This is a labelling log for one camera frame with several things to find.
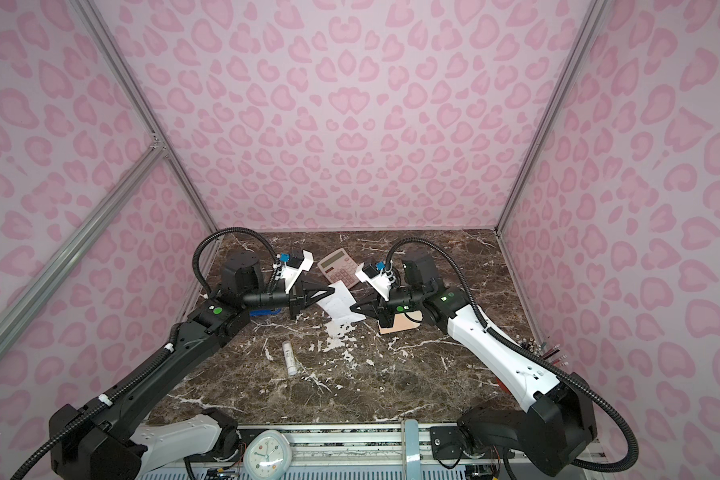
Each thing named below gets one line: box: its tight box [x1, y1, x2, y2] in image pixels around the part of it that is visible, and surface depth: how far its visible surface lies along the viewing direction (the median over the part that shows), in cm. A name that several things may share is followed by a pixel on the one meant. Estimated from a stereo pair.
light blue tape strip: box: [405, 419, 421, 480], surface depth 70 cm
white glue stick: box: [282, 340, 297, 376], surface depth 88 cm
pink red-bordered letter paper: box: [316, 280, 366, 325], surface depth 70 cm
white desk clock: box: [243, 430, 292, 480], surface depth 71 cm
